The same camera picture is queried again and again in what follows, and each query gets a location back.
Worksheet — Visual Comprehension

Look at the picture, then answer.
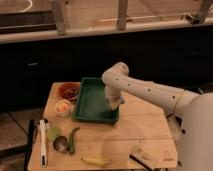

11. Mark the green plastic tray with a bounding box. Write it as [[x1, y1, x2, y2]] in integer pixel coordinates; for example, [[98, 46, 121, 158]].
[[72, 77, 119, 124]]

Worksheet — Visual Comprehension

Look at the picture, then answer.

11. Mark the yellow banana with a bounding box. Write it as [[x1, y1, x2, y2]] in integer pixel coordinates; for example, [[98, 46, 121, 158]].
[[81, 157, 110, 167]]

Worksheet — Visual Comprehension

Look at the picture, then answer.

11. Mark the tan block with black edge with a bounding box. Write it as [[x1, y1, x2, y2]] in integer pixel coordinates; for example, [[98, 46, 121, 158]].
[[129, 146, 157, 171]]

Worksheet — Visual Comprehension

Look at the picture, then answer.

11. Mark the small clear cup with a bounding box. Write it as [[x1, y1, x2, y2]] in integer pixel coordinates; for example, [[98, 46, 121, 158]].
[[55, 99, 72, 117]]

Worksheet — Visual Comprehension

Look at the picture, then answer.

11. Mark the red bowl with food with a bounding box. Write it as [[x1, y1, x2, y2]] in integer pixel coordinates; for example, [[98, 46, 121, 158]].
[[58, 82, 80, 101]]

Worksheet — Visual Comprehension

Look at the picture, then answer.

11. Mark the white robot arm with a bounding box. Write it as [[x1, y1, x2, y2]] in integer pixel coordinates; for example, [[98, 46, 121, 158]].
[[102, 62, 213, 171]]

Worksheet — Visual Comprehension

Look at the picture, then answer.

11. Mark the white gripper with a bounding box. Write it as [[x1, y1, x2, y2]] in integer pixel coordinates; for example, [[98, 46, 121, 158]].
[[105, 86, 124, 106]]

